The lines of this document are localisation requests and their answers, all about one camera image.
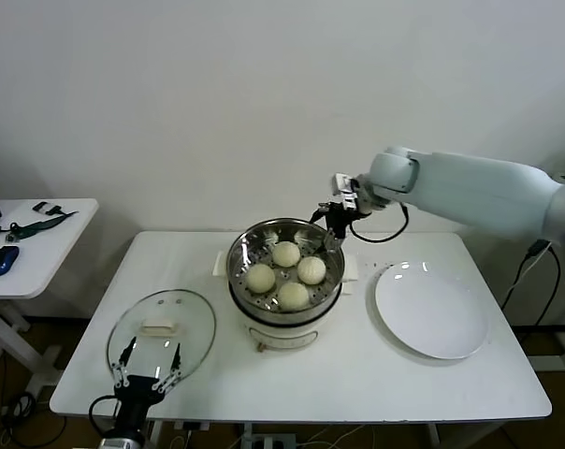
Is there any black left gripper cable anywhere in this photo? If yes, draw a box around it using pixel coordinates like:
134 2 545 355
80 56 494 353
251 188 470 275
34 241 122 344
88 395 120 439

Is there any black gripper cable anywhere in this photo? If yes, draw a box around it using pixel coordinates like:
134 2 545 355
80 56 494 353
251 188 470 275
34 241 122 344
347 203 410 244
88 395 120 439

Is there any white steamed baozi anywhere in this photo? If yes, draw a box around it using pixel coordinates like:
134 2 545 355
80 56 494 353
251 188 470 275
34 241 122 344
296 256 327 285
277 282 311 312
271 240 301 268
244 263 277 295

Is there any stainless steel steamer basket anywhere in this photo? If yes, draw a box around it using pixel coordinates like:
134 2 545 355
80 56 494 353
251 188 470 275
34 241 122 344
211 217 358 328

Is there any black floor cable bundle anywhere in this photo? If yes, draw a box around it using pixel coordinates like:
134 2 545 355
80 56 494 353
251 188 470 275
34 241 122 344
0 392 66 449

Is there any round glass pot lid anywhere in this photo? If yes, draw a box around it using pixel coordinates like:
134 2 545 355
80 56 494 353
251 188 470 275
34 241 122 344
107 288 217 392

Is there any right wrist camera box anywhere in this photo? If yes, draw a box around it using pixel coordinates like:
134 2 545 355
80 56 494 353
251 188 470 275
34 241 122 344
332 172 361 211

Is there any white round plate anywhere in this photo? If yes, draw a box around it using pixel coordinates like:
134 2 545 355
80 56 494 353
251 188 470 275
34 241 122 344
366 261 490 360

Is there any white electric cooker pot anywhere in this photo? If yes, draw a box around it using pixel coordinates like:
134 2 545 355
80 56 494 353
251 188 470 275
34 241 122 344
226 278 354 353

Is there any white power strip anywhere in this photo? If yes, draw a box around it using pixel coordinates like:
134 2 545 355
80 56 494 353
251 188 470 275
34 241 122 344
242 433 297 449

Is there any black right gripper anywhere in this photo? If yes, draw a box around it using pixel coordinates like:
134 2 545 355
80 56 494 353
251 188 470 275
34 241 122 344
310 200 372 256

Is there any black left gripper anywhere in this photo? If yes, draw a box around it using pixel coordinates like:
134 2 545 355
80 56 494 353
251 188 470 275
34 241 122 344
111 336 183 429

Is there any black power adapter cable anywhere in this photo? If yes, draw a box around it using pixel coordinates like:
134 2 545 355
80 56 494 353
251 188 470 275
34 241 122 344
500 238 562 325

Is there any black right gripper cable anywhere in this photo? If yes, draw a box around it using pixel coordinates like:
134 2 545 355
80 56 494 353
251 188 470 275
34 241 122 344
347 203 410 244

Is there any blue computer mouse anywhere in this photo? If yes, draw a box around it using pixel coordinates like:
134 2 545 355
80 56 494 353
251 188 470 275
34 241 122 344
0 245 21 277

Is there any white side table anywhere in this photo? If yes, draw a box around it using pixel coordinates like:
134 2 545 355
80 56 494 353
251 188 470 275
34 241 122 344
0 198 99 398

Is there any white floor cable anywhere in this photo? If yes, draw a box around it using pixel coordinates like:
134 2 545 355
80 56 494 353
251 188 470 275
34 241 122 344
305 424 377 449

